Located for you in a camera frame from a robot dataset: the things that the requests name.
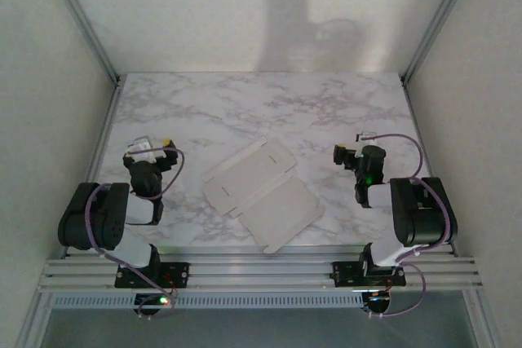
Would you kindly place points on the pink white paper box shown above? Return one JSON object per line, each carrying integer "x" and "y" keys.
{"x": 261, "y": 185}

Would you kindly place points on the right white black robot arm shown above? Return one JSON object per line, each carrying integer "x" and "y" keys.
{"x": 420, "y": 217}

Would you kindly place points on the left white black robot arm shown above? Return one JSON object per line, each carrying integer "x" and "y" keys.
{"x": 102, "y": 221}

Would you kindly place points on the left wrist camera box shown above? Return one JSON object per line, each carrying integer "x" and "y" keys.
{"x": 142, "y": 147}

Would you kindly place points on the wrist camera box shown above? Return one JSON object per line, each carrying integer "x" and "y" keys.
{"x": 365, "y": 138}
{"x": 142, "y": 147}

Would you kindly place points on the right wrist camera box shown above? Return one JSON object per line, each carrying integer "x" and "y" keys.
{"x": 365, "y": 138}

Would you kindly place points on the left aluminium table side rail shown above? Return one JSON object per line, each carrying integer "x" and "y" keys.
{"x": 97, "y": 152}

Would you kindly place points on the aluminium table side rail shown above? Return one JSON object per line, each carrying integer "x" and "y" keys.
{"x": 417, "y": 120}
{"x": 97, "y": 152}

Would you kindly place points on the right aluminium table side rail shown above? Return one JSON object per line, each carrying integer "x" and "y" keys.
{"x": 417, "y": 120}

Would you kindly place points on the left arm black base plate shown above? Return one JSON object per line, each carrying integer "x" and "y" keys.
{"x": 179, "y": 274}

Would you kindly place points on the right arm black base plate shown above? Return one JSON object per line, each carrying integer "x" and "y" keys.
{"x": 344, "y": 274}

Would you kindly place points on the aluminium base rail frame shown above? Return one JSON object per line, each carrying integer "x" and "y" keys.
{"x": 265, "y": 274}

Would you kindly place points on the left aluminium upright post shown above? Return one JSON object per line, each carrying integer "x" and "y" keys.
{"x": 82, "y": 18}

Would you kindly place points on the aluminium upright post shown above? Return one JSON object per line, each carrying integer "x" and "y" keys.
{"x": 82, "y": 18}
{"x": 438, "y": 18}

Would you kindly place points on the right aluminium upright post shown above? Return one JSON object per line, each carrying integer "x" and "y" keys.
{"x": 438, "y": 18}

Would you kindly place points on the left lower aluminium frame post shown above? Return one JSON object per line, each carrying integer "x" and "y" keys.
{"x": 37, "y": 319}

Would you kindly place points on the aluminium frame post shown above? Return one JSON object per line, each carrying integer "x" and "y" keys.
{"x": 482, "y": 319}
{"x": 37, "y": 319}

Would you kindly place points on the right lower aluminium frame post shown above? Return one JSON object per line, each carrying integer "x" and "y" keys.
{"x": 482, "y": 319}

